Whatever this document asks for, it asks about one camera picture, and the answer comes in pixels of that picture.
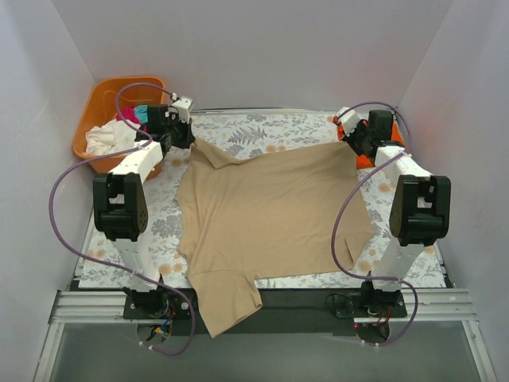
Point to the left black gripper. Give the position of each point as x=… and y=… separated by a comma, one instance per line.
x=183, y=135

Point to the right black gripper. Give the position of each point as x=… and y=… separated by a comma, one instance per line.
x=359, y=140

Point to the beige t-shirt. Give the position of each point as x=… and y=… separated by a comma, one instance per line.
x=281, y=214

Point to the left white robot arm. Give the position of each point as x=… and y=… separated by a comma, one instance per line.
x=120, y=209

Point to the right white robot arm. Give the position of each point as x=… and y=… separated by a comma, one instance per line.
x=419, y=214

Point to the folded orange t-shirt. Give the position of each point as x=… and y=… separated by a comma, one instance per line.
x=363, y=163

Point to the teal t-shirt in basket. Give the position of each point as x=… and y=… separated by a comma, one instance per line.
x=141, y=114

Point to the magenta t-shirt in basket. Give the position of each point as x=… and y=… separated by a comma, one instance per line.
x=128, y=114

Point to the white t-shirt in basket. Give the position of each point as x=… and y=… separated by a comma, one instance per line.
x=111, y=137

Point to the orange plastic basket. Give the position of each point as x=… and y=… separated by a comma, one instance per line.
x=104, y=103

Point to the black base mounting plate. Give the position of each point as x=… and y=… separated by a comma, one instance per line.
x=283, y=311

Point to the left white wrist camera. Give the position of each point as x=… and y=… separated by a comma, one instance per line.
x=183, y=107

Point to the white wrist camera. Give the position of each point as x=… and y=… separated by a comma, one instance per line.
x=183, y=107
x=346, y=120

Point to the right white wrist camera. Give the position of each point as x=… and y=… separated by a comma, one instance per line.
x=346, y=120

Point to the aluminium frame rail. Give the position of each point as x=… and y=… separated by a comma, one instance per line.
x=434, y=305

